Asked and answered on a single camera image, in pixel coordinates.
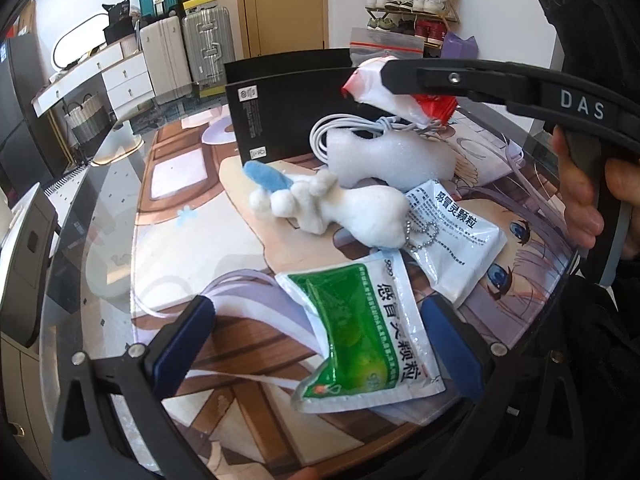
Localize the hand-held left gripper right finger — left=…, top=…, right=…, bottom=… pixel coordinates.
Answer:
left=421, top=293, right=587, bottom=480

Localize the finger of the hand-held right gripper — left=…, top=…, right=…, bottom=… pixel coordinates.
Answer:
left=379, top=62, right=510, bottom=107
left=390, top=58, right=511, bottom=72

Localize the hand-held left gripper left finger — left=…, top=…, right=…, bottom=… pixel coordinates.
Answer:
left=50, top=294, right=221, bottom=480

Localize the clear zip bag red stripe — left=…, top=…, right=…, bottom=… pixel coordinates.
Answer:
left=349, top=26, right=427, bottom=69

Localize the red and white plastic packet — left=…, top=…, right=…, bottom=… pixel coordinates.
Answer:
left=341, top=57, right=459, bottom=127

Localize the white foam block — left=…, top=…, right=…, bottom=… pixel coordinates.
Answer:
left=325, top=127, right=457, bottom=194

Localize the green medicine sachet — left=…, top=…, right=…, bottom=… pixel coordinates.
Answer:
left=274, top=252, right=447, bottom=415

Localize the white medicine sachet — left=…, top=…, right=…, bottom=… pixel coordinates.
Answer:
left=404, top=179, right=507, bottom=307

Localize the white cable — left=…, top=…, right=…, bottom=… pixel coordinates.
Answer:
left=309, top=111, right=451, bottom=161

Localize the white plush toy blue ear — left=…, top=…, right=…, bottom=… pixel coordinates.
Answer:
left=243, top=160, right=412, bottom=252

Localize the black cardboard box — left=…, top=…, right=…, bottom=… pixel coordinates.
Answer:
left=223, top=49, right=362, bottom=167

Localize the person's right hand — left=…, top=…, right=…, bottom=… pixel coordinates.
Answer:
left=552, top=125, right=606, bottom=252

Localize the purple bag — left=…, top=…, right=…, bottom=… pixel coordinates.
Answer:
left=442, top=30, right=479, bottom=62

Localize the shoe rack with shoes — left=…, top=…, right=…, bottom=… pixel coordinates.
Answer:
left=361, top=0, right=458, bottom=45

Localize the printed cartoon desk mat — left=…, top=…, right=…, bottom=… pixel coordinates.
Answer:
left=82, top=75, right=576, bottom=480

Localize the person's black clothing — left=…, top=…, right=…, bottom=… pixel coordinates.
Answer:
left=545, top=255, right=640, bottom=480

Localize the wooden door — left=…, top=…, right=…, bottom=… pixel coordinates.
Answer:
left=234, top=0, right=332, bottom=59

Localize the grey side cabinet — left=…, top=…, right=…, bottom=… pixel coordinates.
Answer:
left=0, top=181, right=62, bottom=350

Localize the black and white patterned rug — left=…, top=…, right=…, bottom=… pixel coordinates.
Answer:
left=44, top=164, right=92, bottom=197

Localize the silver suitcase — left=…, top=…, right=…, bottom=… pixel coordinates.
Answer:
left=181, top=6, right=237, bottom=87

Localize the woven laundry basket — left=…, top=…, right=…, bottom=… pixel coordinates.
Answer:
left=62, top=92, right=114, bottom=147

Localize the white dresser with drawers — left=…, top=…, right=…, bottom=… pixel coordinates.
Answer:
left=31, top=40, right=155, bottom=121

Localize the white suitcase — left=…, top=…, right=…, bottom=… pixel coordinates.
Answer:
left=138, top=15, right=194, bottom=107

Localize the dark grey fridge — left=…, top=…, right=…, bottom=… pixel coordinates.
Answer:
left=0, top=32, right=57, bottom=186

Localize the oval mirror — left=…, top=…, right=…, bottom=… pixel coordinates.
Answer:
left=52, top=10, right=119, bottom=72

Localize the black bag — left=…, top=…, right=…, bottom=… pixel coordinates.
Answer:
left=102, top=2, right=135, bottom=46

